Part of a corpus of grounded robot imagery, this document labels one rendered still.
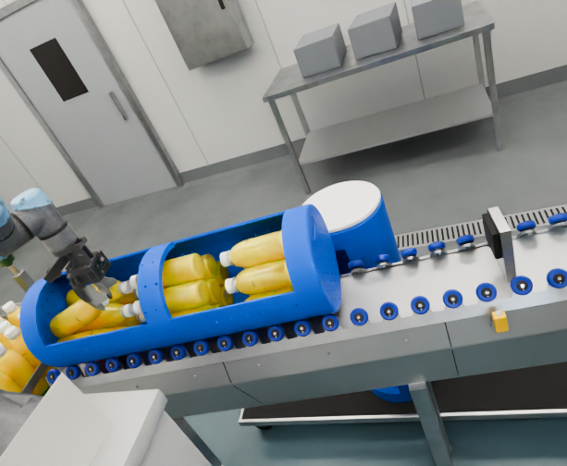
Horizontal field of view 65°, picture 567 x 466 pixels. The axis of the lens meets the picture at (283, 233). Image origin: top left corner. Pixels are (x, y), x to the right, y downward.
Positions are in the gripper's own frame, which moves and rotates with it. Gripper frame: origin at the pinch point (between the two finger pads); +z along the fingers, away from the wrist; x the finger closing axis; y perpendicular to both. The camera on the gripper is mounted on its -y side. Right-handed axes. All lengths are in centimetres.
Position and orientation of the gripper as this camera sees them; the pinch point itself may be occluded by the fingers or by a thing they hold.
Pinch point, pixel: (103, 300)
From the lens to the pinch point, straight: 133.7
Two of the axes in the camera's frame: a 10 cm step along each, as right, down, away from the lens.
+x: 1.0, -5.8, 8.1
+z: 3.6, 7.8, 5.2
